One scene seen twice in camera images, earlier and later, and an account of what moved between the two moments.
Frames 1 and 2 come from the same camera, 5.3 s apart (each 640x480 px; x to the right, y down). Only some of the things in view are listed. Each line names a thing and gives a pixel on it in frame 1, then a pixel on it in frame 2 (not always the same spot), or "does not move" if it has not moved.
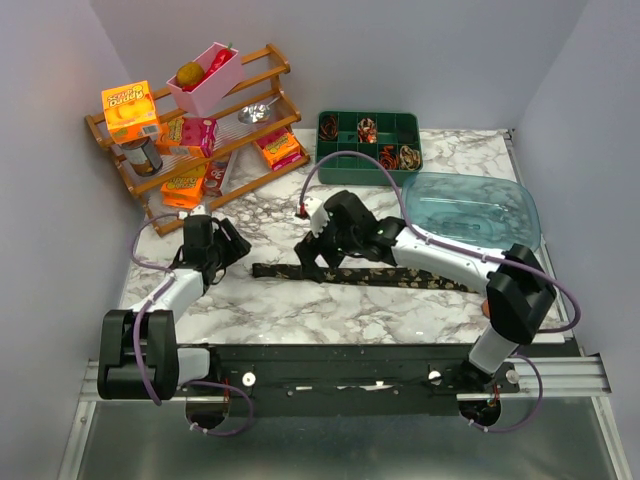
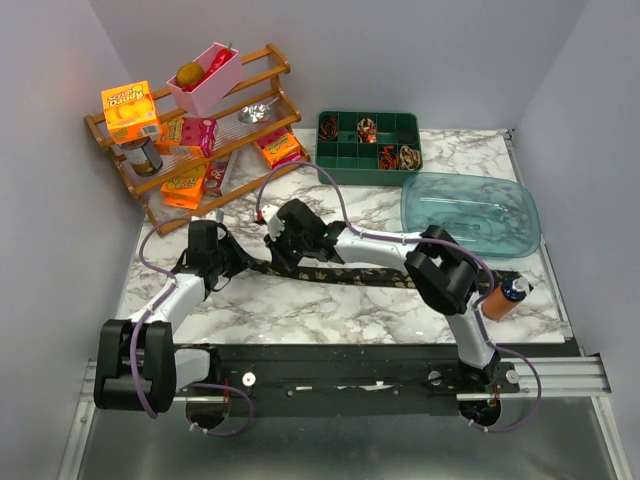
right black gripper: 307,251 -> 277,255
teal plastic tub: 499,208 does not move
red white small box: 214,176 does not move
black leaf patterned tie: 360,276 does not move
